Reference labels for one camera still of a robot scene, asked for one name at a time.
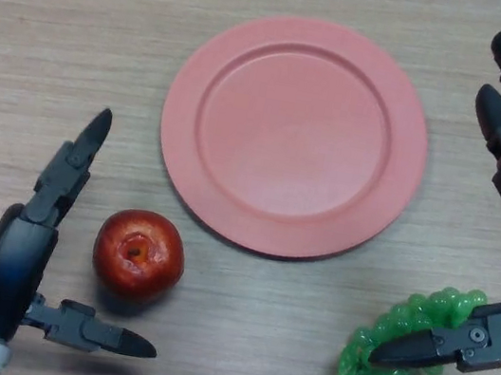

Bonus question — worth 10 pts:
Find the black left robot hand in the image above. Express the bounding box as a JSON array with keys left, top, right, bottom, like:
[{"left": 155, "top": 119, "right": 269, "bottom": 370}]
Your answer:
[{"left": 0, "top": 90, "right": 196, "bottom": 369}]

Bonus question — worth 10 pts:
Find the red apple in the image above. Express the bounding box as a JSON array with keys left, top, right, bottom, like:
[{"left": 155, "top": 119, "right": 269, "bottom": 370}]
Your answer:
[{"left": 84, "top": 203, "right": 193, "bottom": 311}]

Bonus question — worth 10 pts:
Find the pink round plate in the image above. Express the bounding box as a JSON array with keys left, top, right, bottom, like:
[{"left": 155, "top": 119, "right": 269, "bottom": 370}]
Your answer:
[{"left": 141, "top": 0, "right": 448, "bottom": 283}]

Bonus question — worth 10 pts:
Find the green grape bunch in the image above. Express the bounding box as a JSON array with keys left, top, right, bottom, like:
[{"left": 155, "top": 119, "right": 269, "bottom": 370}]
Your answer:
[{"left": 337, "top": 270, "right": 492, "bottom": 375}]

